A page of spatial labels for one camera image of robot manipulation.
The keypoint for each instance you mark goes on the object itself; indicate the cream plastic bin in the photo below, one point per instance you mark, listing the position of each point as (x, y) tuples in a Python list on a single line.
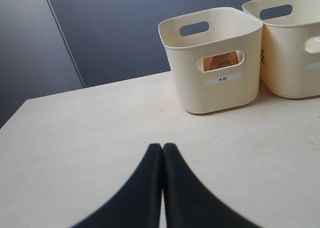
[(290, 50), (190, 38)]

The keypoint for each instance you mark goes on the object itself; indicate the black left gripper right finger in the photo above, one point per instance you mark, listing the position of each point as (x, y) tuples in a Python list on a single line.
[(188, 203)]

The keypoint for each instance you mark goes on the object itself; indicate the left cream plastic bin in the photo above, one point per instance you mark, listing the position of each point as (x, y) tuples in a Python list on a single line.
[(190, 38)]

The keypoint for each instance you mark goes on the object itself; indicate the brown wooden cup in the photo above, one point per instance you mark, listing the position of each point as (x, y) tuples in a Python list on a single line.
[(220, 61)]

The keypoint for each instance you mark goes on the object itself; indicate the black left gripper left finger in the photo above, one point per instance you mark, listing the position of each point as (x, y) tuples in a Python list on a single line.
[(138, 202)]

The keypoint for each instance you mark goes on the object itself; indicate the middle cream plastic bin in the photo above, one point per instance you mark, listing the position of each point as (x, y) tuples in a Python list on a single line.
[(290, 50)]

